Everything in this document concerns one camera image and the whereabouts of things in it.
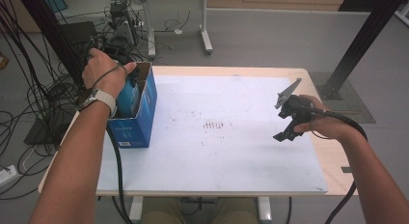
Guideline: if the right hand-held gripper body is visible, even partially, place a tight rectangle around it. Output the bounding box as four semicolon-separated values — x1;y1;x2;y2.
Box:
274;77;314;123

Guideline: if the blue spray bottle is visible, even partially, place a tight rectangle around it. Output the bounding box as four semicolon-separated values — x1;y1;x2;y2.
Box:
116;73;143;119

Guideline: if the person's right hand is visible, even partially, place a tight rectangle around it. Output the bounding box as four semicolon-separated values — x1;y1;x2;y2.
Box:
292;94;350;141

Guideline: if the black equipment case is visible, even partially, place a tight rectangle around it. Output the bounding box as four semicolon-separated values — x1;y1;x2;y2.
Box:
60;20;99;58

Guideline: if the black metal stand post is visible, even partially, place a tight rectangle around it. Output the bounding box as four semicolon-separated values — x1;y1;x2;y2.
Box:
14;0;89;87

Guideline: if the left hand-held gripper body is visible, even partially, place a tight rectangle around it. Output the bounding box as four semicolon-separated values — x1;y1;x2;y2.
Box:
102;20;136;63

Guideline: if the blue cardboard box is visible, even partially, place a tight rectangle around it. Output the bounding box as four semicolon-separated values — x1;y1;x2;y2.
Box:
106;62;159;149

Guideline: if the black metal frame post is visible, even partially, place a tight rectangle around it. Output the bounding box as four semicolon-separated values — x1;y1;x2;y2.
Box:
320;0;409;101

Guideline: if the black stand base plate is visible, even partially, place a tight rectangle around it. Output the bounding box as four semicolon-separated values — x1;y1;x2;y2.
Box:
23;117;70;147

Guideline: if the silver wristwatch with white strap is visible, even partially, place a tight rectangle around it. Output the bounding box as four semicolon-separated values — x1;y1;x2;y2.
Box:
75;87;118;119

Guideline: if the white table mat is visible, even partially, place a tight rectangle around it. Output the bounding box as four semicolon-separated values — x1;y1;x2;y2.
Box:
95;74;329;195

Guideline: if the white table leg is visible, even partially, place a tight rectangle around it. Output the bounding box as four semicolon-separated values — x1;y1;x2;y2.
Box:
129;195;145;222
257;196;273;222

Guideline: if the bundle of black floor cables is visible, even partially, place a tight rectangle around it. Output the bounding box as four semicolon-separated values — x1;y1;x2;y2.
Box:
0;0;114;201

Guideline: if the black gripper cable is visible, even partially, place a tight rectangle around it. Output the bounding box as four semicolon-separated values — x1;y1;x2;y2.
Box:
308;107;368;224
105;126;135;224

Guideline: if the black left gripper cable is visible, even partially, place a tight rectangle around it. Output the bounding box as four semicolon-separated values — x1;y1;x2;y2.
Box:
105;126;135;224

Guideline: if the person's left hand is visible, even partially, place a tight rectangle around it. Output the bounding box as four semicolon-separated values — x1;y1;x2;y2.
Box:
81;47;138;99

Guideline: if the white power strip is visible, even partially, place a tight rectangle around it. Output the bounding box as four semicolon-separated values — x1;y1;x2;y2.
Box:
0;164;19;187

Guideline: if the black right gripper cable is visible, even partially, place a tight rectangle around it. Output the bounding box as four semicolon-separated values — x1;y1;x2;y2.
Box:
308;107;368;224

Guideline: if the white-legged wooden desk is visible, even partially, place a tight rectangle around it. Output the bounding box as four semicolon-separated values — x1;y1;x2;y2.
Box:
122;0;241;57

